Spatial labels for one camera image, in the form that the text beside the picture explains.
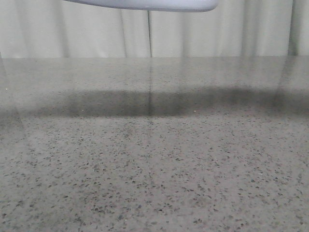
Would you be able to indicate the light blue slipper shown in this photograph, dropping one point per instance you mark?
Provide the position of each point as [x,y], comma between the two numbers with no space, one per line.
[156,5]

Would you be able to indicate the beige background curtain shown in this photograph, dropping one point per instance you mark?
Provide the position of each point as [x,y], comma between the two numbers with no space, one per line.
[62,29]

